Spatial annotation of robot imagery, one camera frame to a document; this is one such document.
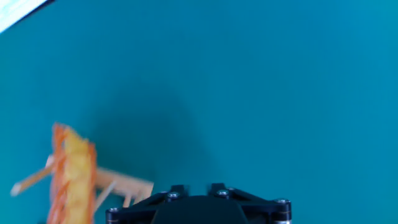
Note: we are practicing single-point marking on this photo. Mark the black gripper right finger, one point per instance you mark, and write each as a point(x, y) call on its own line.
point(267, 211)

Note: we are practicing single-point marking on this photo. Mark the printed white paper sheet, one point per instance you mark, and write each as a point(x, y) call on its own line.
point(12, 12)

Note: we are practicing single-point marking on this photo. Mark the orange yellow woven basket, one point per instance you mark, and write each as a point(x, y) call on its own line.
point(74, 174)

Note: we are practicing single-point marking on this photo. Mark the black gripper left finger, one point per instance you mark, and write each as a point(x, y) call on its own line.
point(130, 214)

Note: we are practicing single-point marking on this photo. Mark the green table mat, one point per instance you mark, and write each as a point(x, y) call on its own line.
point(248, 93)

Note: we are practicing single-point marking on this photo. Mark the wooden dish rack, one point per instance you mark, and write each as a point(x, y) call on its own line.
point(124, 183)

